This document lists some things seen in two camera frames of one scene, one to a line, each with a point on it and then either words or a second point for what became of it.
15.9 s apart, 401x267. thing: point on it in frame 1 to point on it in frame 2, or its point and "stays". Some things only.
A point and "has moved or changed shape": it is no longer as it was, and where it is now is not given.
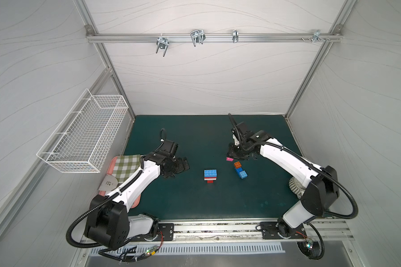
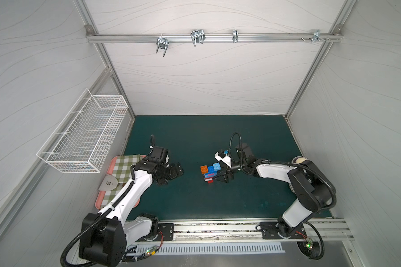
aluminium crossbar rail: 197,37 stays
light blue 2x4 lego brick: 210,173 stays
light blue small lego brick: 243,174 to 216,166
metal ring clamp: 235,35 stays
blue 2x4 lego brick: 238,171 has moved or changed shape
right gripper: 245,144 to 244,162
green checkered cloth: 125,166 stays
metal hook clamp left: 163,43 stays
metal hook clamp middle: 197,36 stays
